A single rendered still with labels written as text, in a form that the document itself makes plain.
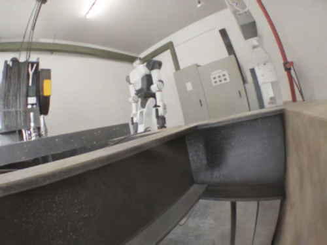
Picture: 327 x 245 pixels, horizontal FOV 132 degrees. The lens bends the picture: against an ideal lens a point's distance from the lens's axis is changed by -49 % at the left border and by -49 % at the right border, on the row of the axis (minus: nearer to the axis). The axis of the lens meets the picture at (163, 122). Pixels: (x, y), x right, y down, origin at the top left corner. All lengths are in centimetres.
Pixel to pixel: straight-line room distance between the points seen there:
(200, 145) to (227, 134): 10
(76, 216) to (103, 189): 7
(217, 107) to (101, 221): 271
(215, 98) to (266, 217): 253
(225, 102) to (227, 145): 233
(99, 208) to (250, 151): 41
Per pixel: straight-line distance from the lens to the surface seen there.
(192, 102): 300
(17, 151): 65
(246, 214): 50
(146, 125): 146
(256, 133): 44
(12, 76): 168
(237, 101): 273
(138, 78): 155
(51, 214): 24
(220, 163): 49
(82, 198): 24
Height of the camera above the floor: 69
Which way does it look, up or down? level
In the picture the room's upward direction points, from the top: 12 degrees counter-clockwise
